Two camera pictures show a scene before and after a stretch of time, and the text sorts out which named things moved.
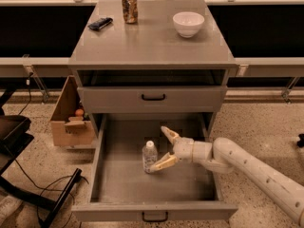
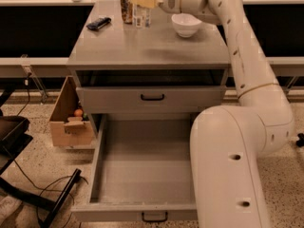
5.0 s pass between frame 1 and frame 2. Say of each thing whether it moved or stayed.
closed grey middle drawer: stayed
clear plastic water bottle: moved
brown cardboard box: stayed
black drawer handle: stayed
